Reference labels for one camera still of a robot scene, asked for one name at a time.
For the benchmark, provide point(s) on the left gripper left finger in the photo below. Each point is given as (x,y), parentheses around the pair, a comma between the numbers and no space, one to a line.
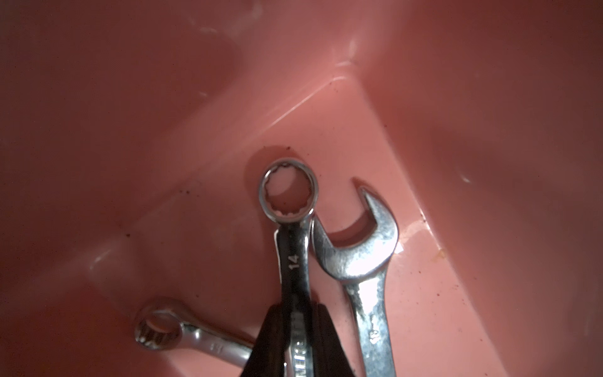
(267,356)

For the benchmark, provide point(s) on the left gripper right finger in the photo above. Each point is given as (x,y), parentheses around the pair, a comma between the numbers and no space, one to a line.
(329,358)

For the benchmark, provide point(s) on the size 14 combination wrench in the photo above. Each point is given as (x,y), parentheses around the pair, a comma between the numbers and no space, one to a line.
(292,246)

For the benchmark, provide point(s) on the pink plastic storage box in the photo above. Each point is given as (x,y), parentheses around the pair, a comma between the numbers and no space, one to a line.
(134,135)

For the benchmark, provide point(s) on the size 16 combination wrench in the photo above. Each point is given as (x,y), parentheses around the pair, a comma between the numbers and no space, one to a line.
(361,268)

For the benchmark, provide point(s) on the small combination wrench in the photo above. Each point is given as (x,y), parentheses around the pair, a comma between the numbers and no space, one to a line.
(167,324)

